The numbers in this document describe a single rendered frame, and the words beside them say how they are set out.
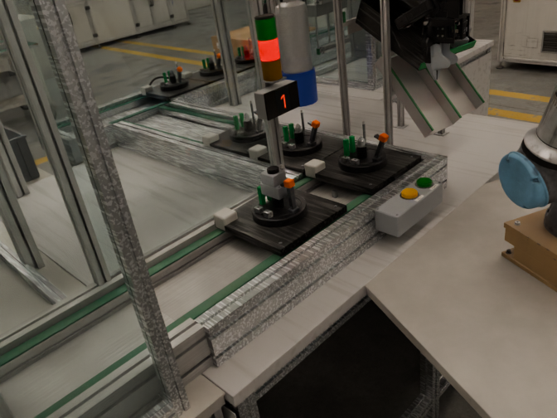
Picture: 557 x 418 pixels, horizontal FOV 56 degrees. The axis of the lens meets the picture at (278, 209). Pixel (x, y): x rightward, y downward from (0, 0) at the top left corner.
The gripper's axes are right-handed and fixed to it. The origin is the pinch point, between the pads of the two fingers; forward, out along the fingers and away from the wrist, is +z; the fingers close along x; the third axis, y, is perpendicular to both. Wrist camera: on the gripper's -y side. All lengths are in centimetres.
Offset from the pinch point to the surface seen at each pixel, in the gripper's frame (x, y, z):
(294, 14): 51, -94, -3
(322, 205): -30.2, -13.2, 26.2
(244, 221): -47, -25, 26
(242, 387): -77, 6, 37
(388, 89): 14.1, -23.1, 10.7
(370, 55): 81, -78, 21
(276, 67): -24.5, -29.4, -6.0
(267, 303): -62, -2, 31
